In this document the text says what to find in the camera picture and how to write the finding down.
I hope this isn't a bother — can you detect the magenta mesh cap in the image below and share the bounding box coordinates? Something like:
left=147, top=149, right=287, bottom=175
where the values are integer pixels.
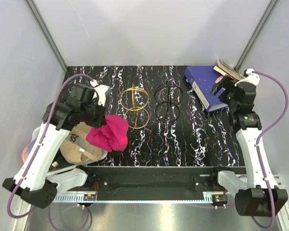
left=86, top=115, right=129, bottom=152

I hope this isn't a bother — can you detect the beige baseball cap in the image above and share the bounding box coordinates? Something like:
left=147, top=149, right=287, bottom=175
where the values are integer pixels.
left=60, top=122, right=103, bottom=165

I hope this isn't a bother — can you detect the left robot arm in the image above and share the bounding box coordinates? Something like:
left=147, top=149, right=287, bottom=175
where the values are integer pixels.
left=2, top=84, right=109, bottom=208

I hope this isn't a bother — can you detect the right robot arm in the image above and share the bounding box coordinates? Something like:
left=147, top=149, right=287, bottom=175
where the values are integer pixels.
left=209, top=75, right=288, bottom=218

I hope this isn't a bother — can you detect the stack of books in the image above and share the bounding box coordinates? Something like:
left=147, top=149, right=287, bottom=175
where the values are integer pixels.
left=213, top=59, right=244, bottom=81

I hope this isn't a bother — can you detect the blue binder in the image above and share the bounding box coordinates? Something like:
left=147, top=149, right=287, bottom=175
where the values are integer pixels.
left=184, top=65, right=228, bottom=113

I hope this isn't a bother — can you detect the white plastic basket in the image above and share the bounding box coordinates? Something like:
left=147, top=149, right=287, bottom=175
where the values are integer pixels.
left=31, top=121, right=108, bottom=180

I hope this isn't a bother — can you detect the dark green cap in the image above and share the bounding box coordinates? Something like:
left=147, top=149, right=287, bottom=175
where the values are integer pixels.
left=48, top=154, right=73, bottom=172

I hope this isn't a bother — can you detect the purple cap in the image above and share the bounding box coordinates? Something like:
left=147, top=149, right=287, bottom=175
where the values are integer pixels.
left=28, top=138, right=37, bottom=152

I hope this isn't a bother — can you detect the pink cap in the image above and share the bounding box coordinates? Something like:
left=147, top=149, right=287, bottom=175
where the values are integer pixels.
left=22, top=144, right=33, bottom=163

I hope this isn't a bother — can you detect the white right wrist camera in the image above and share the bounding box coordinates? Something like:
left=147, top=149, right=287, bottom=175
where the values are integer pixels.
left=235, top=68, right=260, bottom=86

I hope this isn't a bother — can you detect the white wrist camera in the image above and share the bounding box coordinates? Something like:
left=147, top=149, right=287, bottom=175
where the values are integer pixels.
left=90, top=80, right=110, bottom=106
left=235, top=68, right=260, bottom=86

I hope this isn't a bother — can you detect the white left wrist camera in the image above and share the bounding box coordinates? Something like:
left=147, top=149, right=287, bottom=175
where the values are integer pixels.
left=90, top=80, right=110, bottom=106

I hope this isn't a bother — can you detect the gold wire hat stand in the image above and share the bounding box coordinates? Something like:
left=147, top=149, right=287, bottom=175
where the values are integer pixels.
left=119, top=84, right=150, bottom=129

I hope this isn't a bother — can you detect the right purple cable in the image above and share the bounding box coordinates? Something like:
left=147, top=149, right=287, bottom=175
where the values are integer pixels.
left=250, top=69, right=289, bottom=228

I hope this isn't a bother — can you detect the purple cable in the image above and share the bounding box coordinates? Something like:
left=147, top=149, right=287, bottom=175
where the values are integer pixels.
left=6, top=73, right=97, bottom=219
left=250, top=69, right=289, bottom=228

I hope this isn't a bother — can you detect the black wire hat stand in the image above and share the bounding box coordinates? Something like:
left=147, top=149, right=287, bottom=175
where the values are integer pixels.
left=154, top=81, right=183, bottom=123

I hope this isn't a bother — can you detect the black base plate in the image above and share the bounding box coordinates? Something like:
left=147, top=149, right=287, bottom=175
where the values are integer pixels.
left=78, top=166, right=246, bottom=202

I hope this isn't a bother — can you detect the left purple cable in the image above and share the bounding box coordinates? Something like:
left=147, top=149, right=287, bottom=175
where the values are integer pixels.
left=6, top=73, right=97, bottom=219

